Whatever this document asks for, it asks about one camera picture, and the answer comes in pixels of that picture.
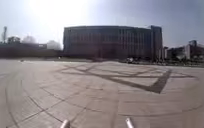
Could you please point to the large dark office building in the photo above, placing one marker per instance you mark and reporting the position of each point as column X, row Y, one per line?
column 110, row 41

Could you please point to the grey paved plaza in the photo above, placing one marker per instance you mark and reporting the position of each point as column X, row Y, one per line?
column 100, row 93

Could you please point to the robot's own part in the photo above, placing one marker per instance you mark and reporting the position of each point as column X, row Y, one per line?
column 129, row 123
column 65, row 124

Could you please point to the row of trees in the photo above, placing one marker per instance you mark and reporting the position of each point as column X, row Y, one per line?
column 30, row 40

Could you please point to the long low dark building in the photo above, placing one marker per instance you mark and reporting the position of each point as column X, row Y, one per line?
column 20, row 50

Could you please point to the group of low buildings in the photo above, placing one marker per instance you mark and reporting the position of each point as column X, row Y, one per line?
column 193, row 50

